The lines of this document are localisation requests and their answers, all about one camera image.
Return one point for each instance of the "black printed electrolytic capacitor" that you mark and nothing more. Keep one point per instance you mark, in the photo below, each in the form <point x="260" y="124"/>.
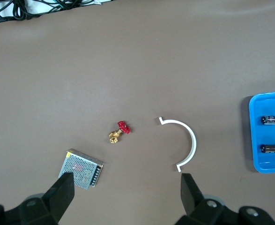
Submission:
<point x="271" y="120"/>

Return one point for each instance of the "blue plastic tray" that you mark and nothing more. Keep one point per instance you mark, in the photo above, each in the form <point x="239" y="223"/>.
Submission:
<point x="273" y="133"/>

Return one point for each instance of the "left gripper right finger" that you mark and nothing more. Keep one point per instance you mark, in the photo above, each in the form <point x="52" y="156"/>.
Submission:
<point x="191" y="194"/>

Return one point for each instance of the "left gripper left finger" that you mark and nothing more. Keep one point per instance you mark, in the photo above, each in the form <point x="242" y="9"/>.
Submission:
<point x="61" y="194"/>

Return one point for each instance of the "white half-round pipe clamp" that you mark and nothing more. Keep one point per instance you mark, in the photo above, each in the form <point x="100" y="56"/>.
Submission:
<point x="194" y="143"/>

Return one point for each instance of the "metal mesh power supply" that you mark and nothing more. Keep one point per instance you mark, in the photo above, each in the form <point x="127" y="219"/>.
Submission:
<point x="81" y="166"/>

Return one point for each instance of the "brass valve red handwheel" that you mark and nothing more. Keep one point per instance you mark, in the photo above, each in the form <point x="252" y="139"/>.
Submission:
<point x="123" y="126"/>

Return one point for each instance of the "brown electrolytic capacitor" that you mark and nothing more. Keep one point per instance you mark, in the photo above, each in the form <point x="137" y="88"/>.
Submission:
<point x="273" y="148"/>

